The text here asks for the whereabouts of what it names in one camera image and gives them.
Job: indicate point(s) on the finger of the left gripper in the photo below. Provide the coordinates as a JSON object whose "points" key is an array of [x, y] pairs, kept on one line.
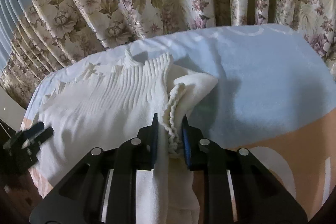
{"points": [[36, 135]]}

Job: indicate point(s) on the floral and blue curtain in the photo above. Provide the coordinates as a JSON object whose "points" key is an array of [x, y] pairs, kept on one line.
{"points": [[39, 37]]}

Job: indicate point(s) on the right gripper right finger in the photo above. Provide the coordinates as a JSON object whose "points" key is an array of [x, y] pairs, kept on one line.
{"points": [[237, 187]]}

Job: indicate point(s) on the orange white lettered bedsheet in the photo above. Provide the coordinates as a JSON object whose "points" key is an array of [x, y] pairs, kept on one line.
{"points": [[274, 95]]}

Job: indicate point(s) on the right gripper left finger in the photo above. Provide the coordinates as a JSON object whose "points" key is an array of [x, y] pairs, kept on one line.
{"points": [[101, 187]]}

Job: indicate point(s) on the white knit sweater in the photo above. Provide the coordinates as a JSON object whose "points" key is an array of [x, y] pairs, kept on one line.
{"points": [[106, 106]]}

